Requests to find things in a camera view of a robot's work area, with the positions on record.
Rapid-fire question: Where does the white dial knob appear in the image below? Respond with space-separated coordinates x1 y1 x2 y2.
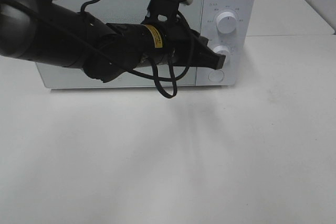
213 45 231 64
215 10 237 34

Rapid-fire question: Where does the round white door button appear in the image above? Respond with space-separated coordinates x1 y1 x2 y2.
208 70 225 83

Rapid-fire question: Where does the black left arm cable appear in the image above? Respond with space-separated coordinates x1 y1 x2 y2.
52 0 200 100

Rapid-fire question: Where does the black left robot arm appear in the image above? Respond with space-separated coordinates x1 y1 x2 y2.
1 0 225 85

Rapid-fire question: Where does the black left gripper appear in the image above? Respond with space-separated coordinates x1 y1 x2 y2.
139 20 226 70

